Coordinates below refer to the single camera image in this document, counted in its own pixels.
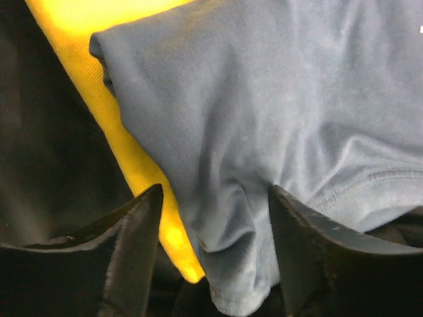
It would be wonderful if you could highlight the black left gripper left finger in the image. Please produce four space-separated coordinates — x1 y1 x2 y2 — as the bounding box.
1 184 163 316

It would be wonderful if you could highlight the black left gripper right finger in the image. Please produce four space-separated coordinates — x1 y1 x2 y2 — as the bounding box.
268 186 422 316

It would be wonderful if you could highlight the grey-blue t-shirt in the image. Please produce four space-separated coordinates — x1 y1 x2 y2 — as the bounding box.
90 1 422 316

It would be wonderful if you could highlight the yellow garment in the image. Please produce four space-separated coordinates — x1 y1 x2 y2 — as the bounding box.
26 0 205 283

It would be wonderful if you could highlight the pale yellow open suitcase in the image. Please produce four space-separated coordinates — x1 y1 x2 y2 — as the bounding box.
0 0 186 317

